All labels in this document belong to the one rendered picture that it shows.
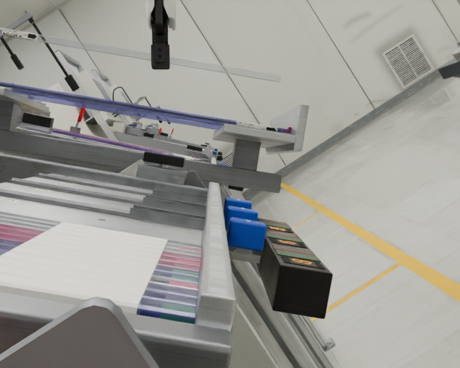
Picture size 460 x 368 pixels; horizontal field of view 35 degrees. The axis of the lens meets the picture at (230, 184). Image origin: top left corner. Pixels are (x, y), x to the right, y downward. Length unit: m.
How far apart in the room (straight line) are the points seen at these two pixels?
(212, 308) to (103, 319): 0.07
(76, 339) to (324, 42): 8.32
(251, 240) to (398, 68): 8.05
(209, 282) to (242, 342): 0.93
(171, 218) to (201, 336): 0.36
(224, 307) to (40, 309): 0.06
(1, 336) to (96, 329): 0.06
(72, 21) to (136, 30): 0.71
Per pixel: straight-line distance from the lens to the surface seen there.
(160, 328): 0.23
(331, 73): 8.45
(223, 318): 0.24
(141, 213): 0.58
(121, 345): 0.18
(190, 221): 0.58
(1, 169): 0.93
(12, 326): 0.23
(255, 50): 8.38
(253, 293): 0.93
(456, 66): 0.91
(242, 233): 0.59
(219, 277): 0.27
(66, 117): 5.32
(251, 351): 1.19
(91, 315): 0.18
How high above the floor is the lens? 0.77
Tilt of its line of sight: 3 degrees down
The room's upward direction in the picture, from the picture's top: 33 degrees counter-clockwise
